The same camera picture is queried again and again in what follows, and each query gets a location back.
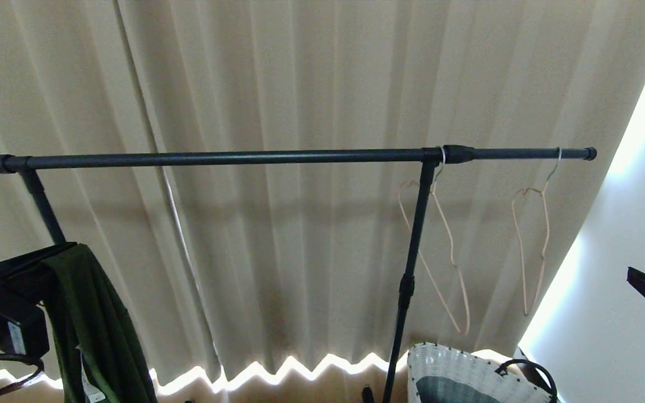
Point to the black clothes rack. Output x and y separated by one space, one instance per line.
244 158

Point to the beige curtain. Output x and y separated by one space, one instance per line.
300 84

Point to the green sleeveless top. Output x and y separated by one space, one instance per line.
93 313

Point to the white laundry basket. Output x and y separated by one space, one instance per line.
457 369

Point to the pink clothes hanger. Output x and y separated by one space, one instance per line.
526 310
468 316

